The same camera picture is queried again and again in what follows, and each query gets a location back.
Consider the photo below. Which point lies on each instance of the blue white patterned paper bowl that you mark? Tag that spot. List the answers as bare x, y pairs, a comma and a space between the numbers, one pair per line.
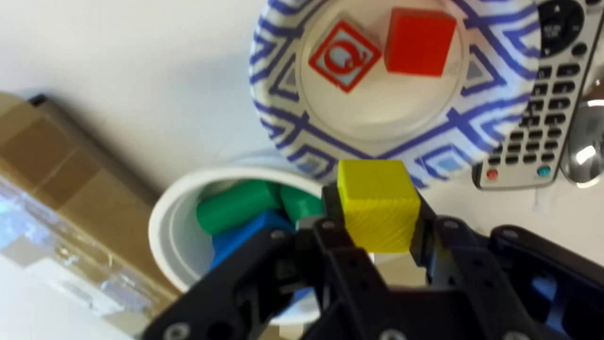
377, 125

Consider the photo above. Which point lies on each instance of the grey remote control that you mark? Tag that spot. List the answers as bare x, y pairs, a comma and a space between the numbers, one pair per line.
540, 114

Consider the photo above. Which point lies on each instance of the blue plastic block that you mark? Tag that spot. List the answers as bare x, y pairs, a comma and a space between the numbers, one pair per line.
241, 237

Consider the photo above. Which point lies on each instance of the red cube block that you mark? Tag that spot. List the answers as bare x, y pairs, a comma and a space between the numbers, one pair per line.
419, 40

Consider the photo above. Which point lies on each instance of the brown cardboard box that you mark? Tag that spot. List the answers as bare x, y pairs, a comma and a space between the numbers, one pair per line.
68, 208

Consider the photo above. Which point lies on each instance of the wooden letter Q block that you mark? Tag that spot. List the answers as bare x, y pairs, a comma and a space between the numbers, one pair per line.
343, 57

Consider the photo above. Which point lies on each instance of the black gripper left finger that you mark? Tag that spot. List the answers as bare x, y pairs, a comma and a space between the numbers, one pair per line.
340, 265

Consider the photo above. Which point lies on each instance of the white round bowl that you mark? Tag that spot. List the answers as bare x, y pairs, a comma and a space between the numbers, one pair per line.
172, 233

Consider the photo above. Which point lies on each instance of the metal spoon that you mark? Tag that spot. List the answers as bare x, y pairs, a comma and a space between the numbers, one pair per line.
585, 152

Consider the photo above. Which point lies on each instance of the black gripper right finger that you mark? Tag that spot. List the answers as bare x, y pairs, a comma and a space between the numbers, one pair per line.
477, 271

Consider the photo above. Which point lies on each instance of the yellow cube block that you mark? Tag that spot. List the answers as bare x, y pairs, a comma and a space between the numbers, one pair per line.
377, 201

